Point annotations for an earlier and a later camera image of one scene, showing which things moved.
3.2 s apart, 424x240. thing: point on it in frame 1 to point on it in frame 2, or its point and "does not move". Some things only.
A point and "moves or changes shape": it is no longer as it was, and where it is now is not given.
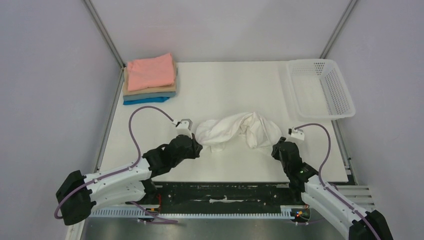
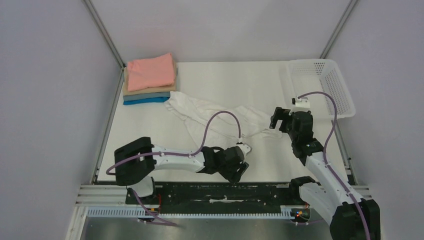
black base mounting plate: [219, 196] does not move
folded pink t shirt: [154, 72] does not move
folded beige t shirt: [168, 88] does not move
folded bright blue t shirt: [143, 101] does not move
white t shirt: [250, 128] moves or changes shape
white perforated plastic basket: [320, 91] does not move
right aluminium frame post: [324, 53] does not move
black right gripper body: [280, 149] to [286, 117]
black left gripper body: [191, 154] to [230, 172]
